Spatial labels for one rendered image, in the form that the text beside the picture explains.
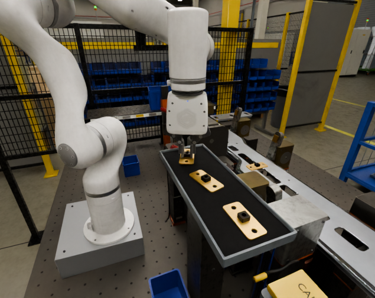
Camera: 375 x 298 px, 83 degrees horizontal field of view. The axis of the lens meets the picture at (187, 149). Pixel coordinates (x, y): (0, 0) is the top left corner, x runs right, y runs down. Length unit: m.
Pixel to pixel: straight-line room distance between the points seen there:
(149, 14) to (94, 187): 0.52
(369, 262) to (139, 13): 0.75
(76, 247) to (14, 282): 1.17
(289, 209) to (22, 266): 1.91
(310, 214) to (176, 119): 0.36
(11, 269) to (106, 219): 1.37
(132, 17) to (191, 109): 0.23
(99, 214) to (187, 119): 0.49
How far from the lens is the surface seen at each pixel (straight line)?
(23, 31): 0.70
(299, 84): 3.91
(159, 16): 0.58
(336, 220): 0.75
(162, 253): 0.94
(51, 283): 0.99
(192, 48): 0.47
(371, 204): 0.81
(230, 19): 1.90
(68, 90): 0.68
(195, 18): 0.47
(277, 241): 0.39
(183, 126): 0.51
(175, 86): 0.49
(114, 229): 0.88
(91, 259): 0.91
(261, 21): 5.75
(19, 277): 2.06
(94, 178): 0.76
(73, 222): 1.01
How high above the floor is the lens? 1.44
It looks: 26 degrees down
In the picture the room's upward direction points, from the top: straight up
